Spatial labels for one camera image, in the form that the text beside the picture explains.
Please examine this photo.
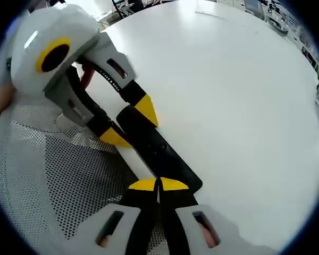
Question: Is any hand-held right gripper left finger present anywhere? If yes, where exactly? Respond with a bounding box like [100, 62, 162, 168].
[77, 177, 160, 255]

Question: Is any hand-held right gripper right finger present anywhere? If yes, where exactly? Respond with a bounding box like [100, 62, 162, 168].
[158, 176, 280, 255]

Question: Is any black remote control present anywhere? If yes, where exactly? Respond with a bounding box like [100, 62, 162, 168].
[116, 106, 204, 207]

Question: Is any person's left hand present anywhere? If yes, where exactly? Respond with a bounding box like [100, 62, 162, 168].
[81, 63, 95, 88]

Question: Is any grey mesh chair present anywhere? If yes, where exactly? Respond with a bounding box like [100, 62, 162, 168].
[0, 100, 171, 255]

